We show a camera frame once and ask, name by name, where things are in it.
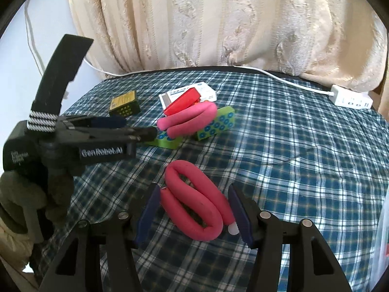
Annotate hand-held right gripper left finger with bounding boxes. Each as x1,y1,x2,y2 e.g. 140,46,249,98
39,183,161,292

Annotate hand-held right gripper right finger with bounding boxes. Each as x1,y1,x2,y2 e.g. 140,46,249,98
228,185,354,292

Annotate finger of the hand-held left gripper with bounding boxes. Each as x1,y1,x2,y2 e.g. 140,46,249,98
76,126,158,144
62,116,127,131

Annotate green dotted building block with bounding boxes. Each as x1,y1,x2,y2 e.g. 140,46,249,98
194,106,236,142
144,129,184,150

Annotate pink toy pieces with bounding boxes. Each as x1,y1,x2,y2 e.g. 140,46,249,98
160,160,236,241

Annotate pink foam roller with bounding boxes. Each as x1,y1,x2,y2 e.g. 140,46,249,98
156,101,218,139

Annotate red building block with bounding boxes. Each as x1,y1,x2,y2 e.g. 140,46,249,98
163,88,202,117

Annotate person's left hand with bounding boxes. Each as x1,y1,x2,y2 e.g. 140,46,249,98
0,170,75,241

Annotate black and yellow small box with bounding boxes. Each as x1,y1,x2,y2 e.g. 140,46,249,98
109,90,141,118

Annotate white card box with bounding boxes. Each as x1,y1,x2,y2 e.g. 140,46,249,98
159,82,217,108

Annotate blue plaid tablecloth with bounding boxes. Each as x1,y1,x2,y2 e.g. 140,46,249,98
39,66,389,292

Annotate cream patterned curtain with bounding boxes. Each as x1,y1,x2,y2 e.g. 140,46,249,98
67,0,389,92

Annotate white power strip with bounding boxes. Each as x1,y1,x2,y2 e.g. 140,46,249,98
330,84,374,109

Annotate thin white wall cable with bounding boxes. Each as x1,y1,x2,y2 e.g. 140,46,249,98
24,0,44,76

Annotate white power strip cable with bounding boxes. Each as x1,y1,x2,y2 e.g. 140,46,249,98
81,57,333,95

